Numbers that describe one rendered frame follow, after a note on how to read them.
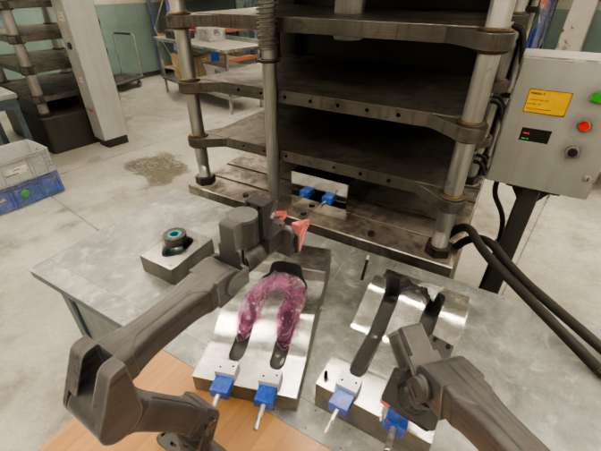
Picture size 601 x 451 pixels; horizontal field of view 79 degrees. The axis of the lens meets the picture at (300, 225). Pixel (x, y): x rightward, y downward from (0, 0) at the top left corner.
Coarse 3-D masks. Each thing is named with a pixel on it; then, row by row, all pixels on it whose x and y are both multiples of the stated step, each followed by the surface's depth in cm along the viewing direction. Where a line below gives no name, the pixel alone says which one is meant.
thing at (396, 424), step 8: (384, 408) 76; (392, 408) 73; (384, 416) 73; (392, 416) 71; (400, 416) 71; (384, 424) 71; (392, 424) 70; (400, 424) 70; (392, 432) 69; (400, 432) 70; (392, 440) 67; (384, 448) 66
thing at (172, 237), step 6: (174, 228) 132; (180, 228) 132; (168, 234) 128; (174, 234) 131; (180, 234) 128; (186, 234) 130; (168, 240) 126; (174, 240) 126; (180, 240) 127; (186, 240) 130; (168, 246) 128; (174, 246) 127; (180, 246) 128
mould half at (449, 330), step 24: (384, 288) 102; (432, 288) 112; (360, 312) 99; (408, 312) 96; (456, 312) 94; (360, 336) 94; (384, 336) 94; (456, 336) 91; (336, 360) 88; (384, 360) 88; (384, 384) 83; (360, 408) 78; (384, 432) 78; (408, 432) 74; (432, 432) 74
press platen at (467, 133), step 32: (256, 64) 186; (288, 64) 186; (320, 64) 186; (352, 64) 186; (384, 64) 186; (256, 96) 151; (288, 96) 143; (320, 96) 136; (352, 96) 136; (384, 96) 136; (416, 96) 136; (448, 96) 136; (448, 128) 113; (480, 128) 107
